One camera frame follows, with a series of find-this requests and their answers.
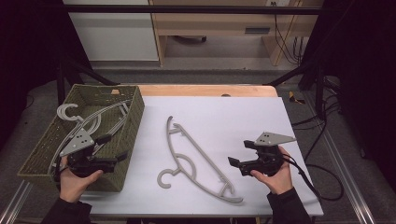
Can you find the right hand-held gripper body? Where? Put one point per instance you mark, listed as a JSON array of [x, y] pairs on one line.
[[271, 138]]

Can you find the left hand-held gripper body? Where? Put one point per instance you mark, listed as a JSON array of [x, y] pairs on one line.
[[79, 141]]

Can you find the grey plastic clothes hanger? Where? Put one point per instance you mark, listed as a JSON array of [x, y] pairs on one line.
[[107, 109], [162, 183], [61, 114]]

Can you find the green woven basket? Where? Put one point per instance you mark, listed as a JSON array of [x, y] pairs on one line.
[[130, 124]]

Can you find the person's right hand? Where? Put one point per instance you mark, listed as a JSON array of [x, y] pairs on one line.
[[278, 183]]

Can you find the person's left hand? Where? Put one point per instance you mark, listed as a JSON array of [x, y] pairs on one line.
[[74, 188]]

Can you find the white table board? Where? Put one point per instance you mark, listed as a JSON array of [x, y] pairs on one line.
[[233, 118]]

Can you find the yellow and black tool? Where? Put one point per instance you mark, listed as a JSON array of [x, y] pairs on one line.
[[292, 97]]

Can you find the black metal stand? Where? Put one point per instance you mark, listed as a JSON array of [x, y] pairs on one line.
[[62, 81], [319, 90]]

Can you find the wooden table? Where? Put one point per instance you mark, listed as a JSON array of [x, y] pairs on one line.
[[193, 90]]

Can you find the white cabinet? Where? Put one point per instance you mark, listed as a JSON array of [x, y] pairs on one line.
[[115, 37]]

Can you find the light wooden desk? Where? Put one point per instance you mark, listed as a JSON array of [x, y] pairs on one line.
[[218, 23]]

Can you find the black horizontal bar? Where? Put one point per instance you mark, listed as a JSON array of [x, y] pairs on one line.
[[186, 9]]

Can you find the aluminium rail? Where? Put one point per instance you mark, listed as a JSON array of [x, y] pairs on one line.
[[348, 183], [15, 202]]

